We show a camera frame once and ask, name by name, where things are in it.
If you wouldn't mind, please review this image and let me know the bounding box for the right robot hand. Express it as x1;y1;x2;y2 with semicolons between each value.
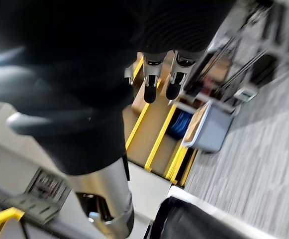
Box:
0;0;234;239

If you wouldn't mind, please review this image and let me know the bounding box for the glossy yellow shelf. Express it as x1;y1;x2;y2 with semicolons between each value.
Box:
0;207;26;239

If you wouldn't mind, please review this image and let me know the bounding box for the yellow rack with brown boards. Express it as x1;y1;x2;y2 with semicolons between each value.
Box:
121;56;199;188

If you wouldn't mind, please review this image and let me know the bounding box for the blue coiled item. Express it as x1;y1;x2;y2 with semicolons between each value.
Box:
168;111;193;141

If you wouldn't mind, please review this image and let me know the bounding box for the grey plastic bin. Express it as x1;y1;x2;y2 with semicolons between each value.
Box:
183;100;235;153

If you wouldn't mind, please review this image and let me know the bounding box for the olive green tray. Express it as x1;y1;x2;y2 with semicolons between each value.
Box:
0;193;66;223

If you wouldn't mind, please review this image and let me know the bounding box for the white label holder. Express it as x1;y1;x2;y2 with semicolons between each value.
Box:
233;88;259;102

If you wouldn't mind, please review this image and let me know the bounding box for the metal frame cart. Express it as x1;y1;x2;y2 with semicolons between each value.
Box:
184;0;289;107

